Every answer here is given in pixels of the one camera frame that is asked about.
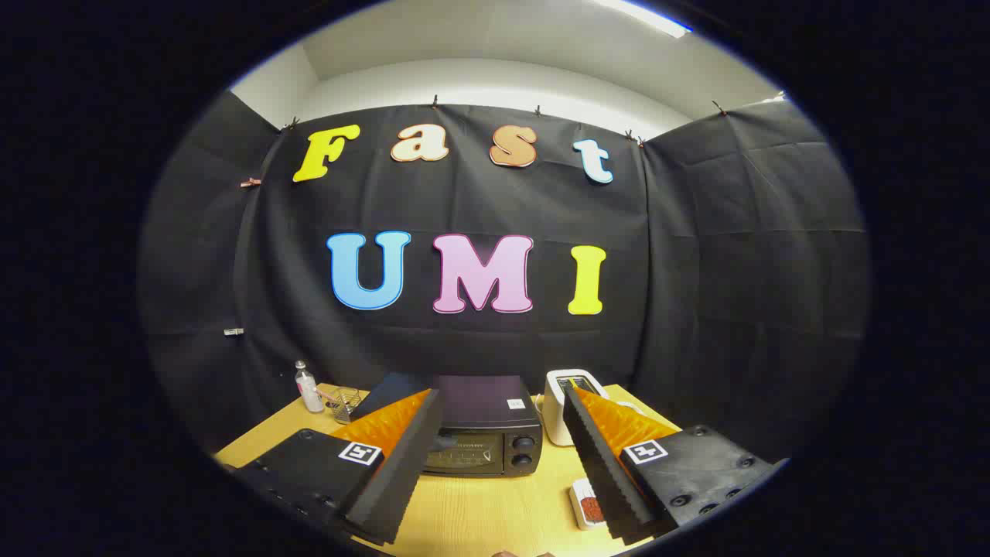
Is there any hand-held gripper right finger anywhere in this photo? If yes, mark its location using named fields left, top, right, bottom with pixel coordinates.
left=562, top=386, right=777, bottom=544

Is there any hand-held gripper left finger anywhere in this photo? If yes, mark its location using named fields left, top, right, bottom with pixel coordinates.
left=230, top=388, right=444, bottom=545

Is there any black toaster oven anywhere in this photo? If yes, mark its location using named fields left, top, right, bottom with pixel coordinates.
left=352, top=374, right=544, bottom=477

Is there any white toaster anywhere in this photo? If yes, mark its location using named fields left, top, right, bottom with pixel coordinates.
left=541, top=369, right=612, bottom=447

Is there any white rectangular tray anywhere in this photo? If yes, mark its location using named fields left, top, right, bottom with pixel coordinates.
left=568, top=478, right=609, bottom=531

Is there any clear plastic bottle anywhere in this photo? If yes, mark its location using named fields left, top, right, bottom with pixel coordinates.
left=294, top=361, right=326, bottom=413

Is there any black backdrop cloth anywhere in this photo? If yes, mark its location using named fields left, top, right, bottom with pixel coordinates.
left=138, top=91, right=873, bottom=465

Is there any ceiling light strip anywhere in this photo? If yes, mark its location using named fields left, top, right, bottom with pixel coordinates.
left=596, top=0, right=693, bottom=38

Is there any small wire basket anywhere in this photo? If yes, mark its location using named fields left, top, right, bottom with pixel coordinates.
left=331, top=387, right=364, bottom=425

